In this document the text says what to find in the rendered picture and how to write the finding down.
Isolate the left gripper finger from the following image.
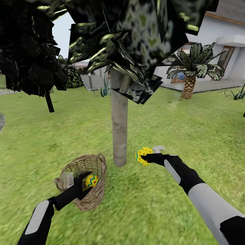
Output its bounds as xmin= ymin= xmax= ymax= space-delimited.
xmin=83 ymin=186 xmax=93 ymax=198
xmin=78 ymin=171 xmax=93 ymax=180

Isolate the easter egg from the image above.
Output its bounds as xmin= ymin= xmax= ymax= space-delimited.
xmin=85 ymin=173 xmax=101 ymax=188
xmin=135 ymin=147 xmax=154 ymax=166

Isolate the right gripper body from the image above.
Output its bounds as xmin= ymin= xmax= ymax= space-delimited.
xmin=146 ymin=153 xmax=163 ymax=165

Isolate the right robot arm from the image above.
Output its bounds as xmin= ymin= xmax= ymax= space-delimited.
xmin=141 ymin=146 xmax=245 ymax=245

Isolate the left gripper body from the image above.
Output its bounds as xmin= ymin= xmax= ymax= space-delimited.
xmin=63 ymin=177 xmax=83 ymax=204

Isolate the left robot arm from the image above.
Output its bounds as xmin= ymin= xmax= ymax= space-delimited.
xmin=17 ymin=171 xmax=93 ymax=245

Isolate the wicker basket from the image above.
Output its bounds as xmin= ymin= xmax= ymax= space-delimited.
xmin=54 ymin=153 xmax=107 ymax=211

